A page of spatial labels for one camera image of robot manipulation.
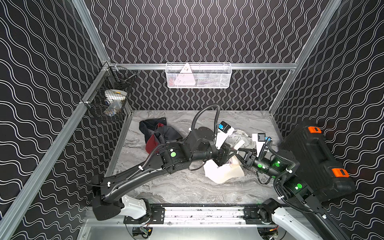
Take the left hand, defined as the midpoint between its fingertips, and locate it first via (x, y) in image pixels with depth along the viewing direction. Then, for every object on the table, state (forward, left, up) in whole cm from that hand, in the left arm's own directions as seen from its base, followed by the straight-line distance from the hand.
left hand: (235, 146), depth 56 cm
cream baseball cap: (0, -3, -20) cm, 20 cm away
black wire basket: (+30, +67, -7) cm, 74 cm away
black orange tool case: (+1, -41, -13) cm, 43 cm away
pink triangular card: (+48, +24, -3) cm, 54 cm away
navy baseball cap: (+29, +47, -28) cm, 62 cm away
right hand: (+3, -1, -6) cm, 7 cm away
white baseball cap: (+30, -12, -33) cm, 46 cm away
